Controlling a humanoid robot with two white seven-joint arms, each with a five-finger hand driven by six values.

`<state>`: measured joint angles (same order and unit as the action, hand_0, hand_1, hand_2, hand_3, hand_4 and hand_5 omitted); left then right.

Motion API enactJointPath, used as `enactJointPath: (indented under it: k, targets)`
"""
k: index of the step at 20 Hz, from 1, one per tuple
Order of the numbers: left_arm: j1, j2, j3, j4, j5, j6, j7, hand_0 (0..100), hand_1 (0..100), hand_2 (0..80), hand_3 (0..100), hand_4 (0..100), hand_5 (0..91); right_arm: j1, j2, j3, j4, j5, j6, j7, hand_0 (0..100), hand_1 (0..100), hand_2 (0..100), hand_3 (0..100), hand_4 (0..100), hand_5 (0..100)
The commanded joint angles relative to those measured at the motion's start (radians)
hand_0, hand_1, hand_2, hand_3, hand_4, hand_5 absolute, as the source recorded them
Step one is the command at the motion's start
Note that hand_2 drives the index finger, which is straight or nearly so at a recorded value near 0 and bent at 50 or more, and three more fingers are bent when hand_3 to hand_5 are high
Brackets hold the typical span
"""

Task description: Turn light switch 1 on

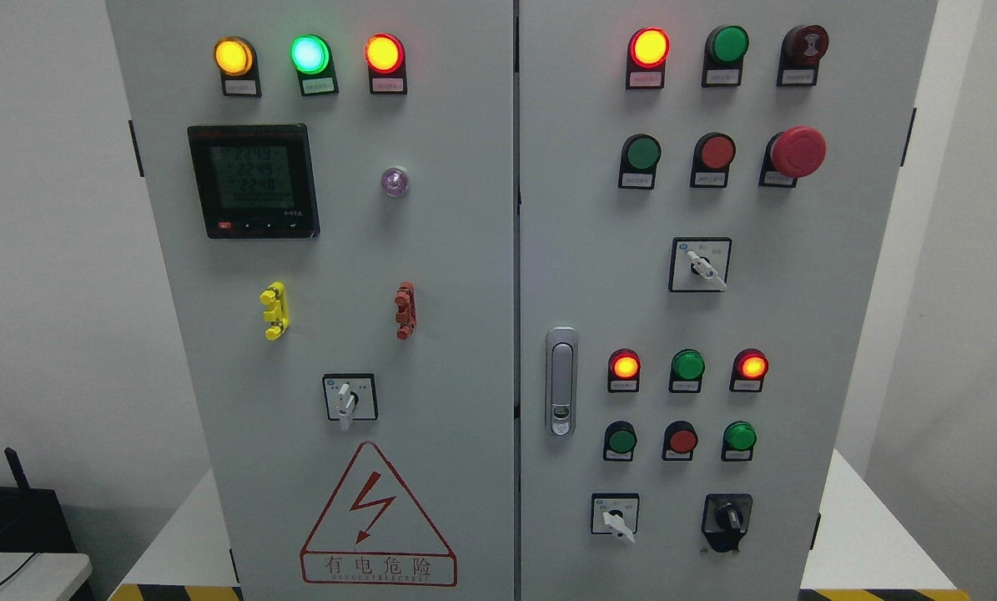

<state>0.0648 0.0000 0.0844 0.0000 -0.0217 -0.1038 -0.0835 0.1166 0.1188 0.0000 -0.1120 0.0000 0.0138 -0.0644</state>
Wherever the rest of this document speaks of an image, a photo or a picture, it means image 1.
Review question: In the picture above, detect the door rotary selector switch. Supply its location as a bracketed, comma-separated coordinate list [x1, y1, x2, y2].
[322, 373, 379, 432]

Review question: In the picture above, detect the green lit indicator light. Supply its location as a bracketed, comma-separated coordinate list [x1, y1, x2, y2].
[289, 34, 339, 98]

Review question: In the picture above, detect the yellow indicator light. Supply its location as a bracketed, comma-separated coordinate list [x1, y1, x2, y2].
[214, 37, 261, 98]

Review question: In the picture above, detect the red lit indicator lower left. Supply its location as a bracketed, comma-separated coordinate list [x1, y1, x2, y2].
[607, 347, 642, 393]

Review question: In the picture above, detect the small purple clear indicator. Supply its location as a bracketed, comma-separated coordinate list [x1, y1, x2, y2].
[380, 167, 410, 198]

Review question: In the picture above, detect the green push button lower left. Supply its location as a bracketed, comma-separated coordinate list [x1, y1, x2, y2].
[602, 420, 638, 462]

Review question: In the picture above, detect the green push button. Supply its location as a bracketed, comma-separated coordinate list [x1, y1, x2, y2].
[722, 420, 758, 462]
[602, 420, 638, 462]
[617, 134, 661, 189]

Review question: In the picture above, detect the green indicator lower middle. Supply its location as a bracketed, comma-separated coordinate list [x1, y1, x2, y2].
[668, 349, 705, 393]

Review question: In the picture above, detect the left grey cabinet door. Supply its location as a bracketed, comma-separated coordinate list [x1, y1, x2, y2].
[108, 1, 516, 600]

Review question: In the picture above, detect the grey cabinet door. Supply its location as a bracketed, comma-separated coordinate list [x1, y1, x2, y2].
[108, 1, 516, 600]
[520, 1, 937, 600]

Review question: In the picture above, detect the green push button upper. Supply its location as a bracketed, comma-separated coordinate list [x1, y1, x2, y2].
[617, 134, 661, 189]

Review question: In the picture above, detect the red push button lower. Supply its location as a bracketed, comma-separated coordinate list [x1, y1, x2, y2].
[661, 420, 699, 462]

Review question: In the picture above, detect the red push button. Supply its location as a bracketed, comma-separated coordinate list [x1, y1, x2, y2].
[689, 132, 736, 188]
[661, 420, 699, 462]

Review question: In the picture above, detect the right grey cabinet door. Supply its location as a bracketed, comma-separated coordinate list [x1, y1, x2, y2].
[520, 1, 937, 600]

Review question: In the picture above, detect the red lit indicator lower right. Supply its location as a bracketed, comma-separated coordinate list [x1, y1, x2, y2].
[728, 347, 770, 393]

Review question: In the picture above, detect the red push button upper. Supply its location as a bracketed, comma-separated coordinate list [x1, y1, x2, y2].
[689, 132, 736, 188]

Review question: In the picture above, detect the red electric hazard warning sticker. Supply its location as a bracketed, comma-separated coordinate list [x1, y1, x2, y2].
[300, 441, 459, 587]

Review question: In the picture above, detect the black digital power meter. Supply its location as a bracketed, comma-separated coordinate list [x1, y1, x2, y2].
[188, 124, 320, 239]

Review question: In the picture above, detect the red lit indicator light left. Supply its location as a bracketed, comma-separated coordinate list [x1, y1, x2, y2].
[365, 32, 407, 95]

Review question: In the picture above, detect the green push button lower right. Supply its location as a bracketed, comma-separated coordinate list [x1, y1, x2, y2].
[722, 420, 758, 462]

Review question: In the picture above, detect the red lit indicator top right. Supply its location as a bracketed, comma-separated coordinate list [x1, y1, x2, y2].
[625, 27, 671, 90]

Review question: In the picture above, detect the red emergency stop mushroom button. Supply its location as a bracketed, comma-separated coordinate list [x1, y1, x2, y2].
[758, 125, 827, 188]

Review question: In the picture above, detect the green indicator top right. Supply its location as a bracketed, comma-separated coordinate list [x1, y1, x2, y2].
[701, 24, 749, 88]

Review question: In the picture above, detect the dark red buzzer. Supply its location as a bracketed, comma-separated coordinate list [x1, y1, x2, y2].
[776, 24, 829, 87]

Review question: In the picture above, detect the white cabinet platform base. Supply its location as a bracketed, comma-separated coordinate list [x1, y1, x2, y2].
[112, 453, 968, 600]

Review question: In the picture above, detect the black device with antenna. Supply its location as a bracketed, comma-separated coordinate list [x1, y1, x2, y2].
[0, 447, 76, 554]

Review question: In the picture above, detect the white side table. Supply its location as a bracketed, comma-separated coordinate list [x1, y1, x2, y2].
[0, 553, 93, 600]

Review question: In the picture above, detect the silver door lock handle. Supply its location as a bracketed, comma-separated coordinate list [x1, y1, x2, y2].
[546, 326, 579, 437]

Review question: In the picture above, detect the upper right rotary selector switch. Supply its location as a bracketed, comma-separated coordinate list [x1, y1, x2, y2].
[668, 237, 732, 293]

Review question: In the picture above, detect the bottom white rotary selector switch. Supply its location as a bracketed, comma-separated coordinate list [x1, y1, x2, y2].
[591, 493, 640, 544]

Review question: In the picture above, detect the black knob rotary switch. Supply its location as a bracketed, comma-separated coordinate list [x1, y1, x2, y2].
[701, 493, 753, 554]

